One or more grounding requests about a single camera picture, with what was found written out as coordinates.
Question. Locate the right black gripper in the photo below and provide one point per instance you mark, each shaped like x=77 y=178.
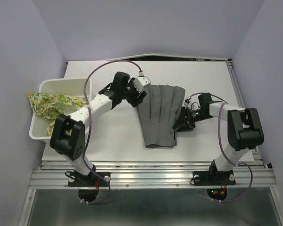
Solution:
x=184 y=122

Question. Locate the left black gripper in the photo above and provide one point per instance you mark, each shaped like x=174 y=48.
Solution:
x=135 y=101

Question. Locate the grey pleated skirt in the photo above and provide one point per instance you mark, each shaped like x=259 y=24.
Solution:
x=158 y=113

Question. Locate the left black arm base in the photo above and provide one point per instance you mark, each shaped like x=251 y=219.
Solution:
x=89 y=186

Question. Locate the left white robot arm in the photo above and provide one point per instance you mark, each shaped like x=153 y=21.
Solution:
x=71 y=132

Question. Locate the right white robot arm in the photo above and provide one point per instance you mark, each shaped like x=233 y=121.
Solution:
x=239 y=129

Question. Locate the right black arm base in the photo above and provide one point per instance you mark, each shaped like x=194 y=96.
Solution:
x=217 y=183

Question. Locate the yellow floral skirt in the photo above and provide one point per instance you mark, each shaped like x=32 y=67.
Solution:
x=50 y=106

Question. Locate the white plastic bin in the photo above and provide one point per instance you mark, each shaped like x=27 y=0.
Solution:
x=71 y=87

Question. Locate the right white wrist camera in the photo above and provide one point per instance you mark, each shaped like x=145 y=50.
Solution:
x=188 y=103

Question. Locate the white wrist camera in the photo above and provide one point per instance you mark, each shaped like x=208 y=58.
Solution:
x=188 y=103
x=141 y=82

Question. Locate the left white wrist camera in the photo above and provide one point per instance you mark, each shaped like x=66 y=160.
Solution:
x=141 y=82

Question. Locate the aluminium mounting rail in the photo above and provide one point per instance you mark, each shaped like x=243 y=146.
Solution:
x=124 y=175

